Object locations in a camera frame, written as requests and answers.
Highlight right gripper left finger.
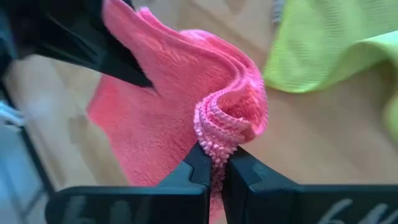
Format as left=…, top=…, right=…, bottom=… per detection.
left=45, top=141, right=212, bottom=224

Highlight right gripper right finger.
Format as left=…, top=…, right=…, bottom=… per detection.
left=222, top=146, right=398, bottom=224

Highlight black aluminium table frame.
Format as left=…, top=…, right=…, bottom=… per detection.
left=0, top=80, right=57, bottom=195

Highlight lime green microfiber towel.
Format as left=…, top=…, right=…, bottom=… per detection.
left=263, top=0, right=398, bottom=147

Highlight pink microfiber towel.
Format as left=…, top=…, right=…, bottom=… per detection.
left=86, top=0, right=269, bottom=224

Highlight grey waffle microfiber towel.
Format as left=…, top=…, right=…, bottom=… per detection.
left=272, top=0, right=286, bottom=24

